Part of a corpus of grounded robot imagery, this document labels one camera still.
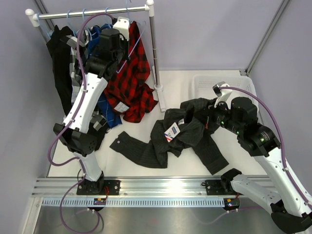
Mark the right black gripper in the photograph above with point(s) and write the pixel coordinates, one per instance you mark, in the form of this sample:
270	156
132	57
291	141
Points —
206	115

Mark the dark pinstriped shirt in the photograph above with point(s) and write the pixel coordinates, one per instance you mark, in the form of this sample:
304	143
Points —
181	128

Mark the light blue wire hanger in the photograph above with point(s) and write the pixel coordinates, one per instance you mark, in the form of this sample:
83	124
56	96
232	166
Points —
132	44

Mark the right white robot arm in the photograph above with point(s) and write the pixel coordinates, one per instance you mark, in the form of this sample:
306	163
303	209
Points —
288	210

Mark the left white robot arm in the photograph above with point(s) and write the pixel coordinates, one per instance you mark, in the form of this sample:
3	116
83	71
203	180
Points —
111	50

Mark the red black plaid shirt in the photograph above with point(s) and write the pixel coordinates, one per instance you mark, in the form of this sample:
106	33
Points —
128	93

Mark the blue plaid shirt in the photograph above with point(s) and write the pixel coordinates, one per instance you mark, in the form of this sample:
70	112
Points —
103	104

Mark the grey white plaid shirt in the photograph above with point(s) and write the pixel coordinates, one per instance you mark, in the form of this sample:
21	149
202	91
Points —
97	121

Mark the blue hanger of black shirt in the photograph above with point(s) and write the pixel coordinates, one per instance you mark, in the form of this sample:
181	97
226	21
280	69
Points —
43	26

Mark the white plastic basket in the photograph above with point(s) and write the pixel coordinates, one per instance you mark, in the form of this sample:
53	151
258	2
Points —
202	85

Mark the metal clothes rack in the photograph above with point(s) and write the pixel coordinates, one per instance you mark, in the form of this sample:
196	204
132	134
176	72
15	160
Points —
149	7

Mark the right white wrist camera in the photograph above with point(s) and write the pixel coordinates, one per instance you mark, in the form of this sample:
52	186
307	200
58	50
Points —
222	95

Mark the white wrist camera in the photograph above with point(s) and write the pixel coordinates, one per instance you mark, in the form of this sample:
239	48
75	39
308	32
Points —
122	25
222	95

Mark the right aluminium frame post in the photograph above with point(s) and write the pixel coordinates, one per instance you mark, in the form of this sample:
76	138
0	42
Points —
274	22

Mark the aluminium mounting rail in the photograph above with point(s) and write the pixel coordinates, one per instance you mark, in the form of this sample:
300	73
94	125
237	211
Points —
147	186

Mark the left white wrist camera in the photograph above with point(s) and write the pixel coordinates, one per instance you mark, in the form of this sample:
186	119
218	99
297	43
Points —
122	25

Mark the white slotted cable duct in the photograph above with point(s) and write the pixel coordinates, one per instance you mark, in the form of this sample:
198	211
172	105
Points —
134	202

